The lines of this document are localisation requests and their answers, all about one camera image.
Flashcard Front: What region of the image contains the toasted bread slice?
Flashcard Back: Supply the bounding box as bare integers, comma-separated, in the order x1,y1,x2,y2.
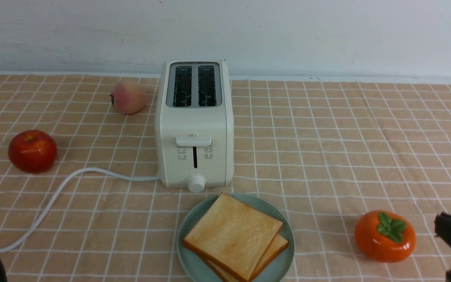
202,235,289,282
183,193,283,282

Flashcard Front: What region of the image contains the orange persimmon with green leaf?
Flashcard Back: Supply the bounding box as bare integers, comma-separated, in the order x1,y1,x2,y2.
354,210,417,263

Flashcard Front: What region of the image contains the light blue round plate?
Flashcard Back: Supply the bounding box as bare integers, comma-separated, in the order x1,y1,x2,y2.
177,193,295,282

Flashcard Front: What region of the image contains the white two-slot toaster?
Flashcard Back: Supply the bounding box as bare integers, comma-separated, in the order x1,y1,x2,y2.
154,60,235,193

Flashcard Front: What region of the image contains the pink peach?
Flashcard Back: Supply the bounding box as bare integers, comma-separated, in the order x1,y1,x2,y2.
110,80,149,115

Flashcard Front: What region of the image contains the beige checkered tablecloth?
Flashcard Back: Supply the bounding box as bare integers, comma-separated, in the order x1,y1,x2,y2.
0,75,451,282

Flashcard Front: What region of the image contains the red apple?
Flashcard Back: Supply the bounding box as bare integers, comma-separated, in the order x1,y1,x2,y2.
7,130,58,174

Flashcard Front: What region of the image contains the white power cable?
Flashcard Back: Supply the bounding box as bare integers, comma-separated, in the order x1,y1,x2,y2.
0,168,160,253

